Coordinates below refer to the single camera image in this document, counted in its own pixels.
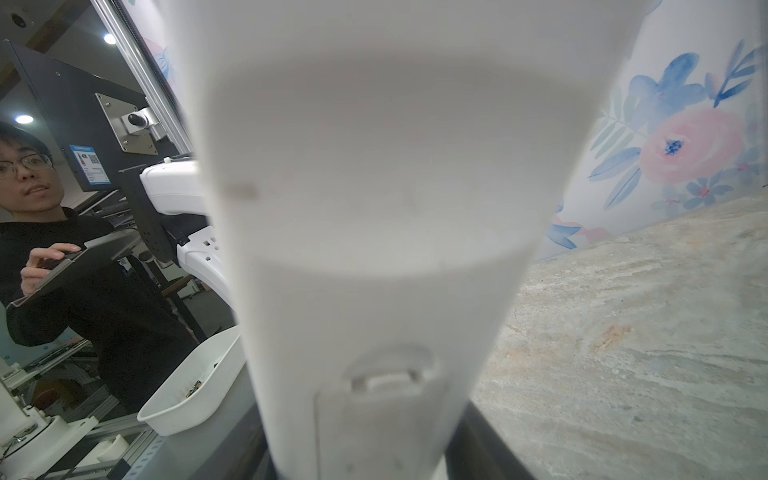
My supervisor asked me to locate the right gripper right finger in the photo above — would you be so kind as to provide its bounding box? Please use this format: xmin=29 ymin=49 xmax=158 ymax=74
xmin=445 ymin=402 xmax=535 ymax=480

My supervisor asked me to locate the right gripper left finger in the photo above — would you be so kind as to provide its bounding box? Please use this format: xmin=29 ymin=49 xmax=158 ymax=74
xmin=231 ymin=418 xmax=276 ymax=480

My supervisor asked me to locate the white remote control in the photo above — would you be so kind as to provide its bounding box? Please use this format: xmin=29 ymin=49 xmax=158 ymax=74
xmin=159 ymin=1 xmax=647 ymax=479

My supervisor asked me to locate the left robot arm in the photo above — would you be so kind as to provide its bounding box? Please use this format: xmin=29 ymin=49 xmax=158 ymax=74
xmin=138 ymin=160 xmax=233 ymax=307

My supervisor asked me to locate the white plastic tray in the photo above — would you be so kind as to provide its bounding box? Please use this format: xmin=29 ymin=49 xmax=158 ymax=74
xmin=137 ymin=326 xmax=246 ymax=437

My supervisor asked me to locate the person in black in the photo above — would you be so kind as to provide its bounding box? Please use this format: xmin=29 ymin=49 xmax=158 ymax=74
xmin=1 ymin=124 xmax=198 ymax=413

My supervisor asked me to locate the black tablet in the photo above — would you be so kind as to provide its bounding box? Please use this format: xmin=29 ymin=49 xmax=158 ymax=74
xmin=10 ymin=229 xmax=141 ymax=308

